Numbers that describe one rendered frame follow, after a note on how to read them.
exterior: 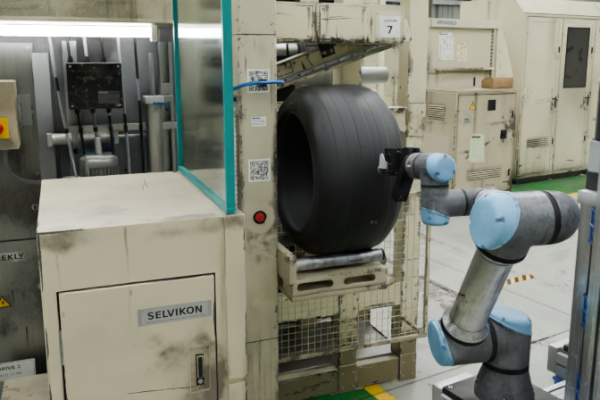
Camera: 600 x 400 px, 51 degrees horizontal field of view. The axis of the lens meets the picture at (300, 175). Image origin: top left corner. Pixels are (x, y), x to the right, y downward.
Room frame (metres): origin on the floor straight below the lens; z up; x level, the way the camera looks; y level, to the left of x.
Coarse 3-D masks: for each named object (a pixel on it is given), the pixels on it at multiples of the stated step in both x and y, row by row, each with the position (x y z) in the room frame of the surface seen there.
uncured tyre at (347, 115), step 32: (288, 96) 2.24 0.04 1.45; (320, 96) 2.07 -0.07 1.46; (352, 96) 2.10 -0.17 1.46; (288, 128) 2.43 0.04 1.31; (320, 128) 1.98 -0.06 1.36; (352, 128) 1.98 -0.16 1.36; (384, 128) 2.02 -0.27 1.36; (288, 160) 2.46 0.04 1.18; (320, 160) 1.94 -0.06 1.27; (352, 160) 1.93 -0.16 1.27; (288, 192) 2.43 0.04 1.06; (320, 192) 1.94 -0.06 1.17; (352, 192) 1.92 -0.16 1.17; (384, 192) 1.96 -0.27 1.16; (288, 224) 2.21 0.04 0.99; (320, 224) 1.96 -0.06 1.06; (352, 224) 1.95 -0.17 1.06; (384, 224) 2.00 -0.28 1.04
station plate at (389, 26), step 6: (384, 18) 2.49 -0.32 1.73; (390, 18) 2.50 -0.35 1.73; (396, 18) 2.51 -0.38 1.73; (384, 24) 2.49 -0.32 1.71; (390, 24) 2.50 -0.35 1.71; (396, 24) 2.51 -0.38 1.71; (384, 30) 2.49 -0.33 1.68; (390, 30) 2.50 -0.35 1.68; (396, 30) 2.51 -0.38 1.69; (384, 36) 2.49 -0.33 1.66; (390, 36) 2.50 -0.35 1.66; (396, 36) 2.51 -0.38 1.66
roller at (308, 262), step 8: (376, 248) 2.13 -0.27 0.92; (312, 256) 2.04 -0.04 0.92; (320, 256) 2.05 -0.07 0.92; (328, 256) 2.05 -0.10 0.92; (336, 256) 2.06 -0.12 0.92; (344, 256) 2.07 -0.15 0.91; (352, 256) 2.08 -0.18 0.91; (360, 256) 2.09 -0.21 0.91; (368, 256) 2.10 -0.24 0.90; (376, 256) 2.11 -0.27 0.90; (384, 256) 2.12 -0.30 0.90; (296, 264) 2.00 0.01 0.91; (304, 264) 2.01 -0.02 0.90; (312, 264) 2.02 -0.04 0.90; (320, 264) 2.03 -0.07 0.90; (328, 264) 2.04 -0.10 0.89; (336, 264) 2.06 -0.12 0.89; (344, 264) 2.07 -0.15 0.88
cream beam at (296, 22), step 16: (288, 16) 2.35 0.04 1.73; (304, 16) 2.37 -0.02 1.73; (320, 16) 2.39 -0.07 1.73; (336, 16) 2.42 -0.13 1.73; (352, 16) 2.44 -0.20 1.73; (368, 16) 2.47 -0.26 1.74; (288, 32) 2.35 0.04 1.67; (304, 32) 2.37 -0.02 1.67; (320, 32) 2.40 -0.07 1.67; (336, 32) 2.42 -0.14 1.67; (352, 32) 2.44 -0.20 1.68; (368, 32) 2.47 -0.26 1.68; (400, 32) 2.52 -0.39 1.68
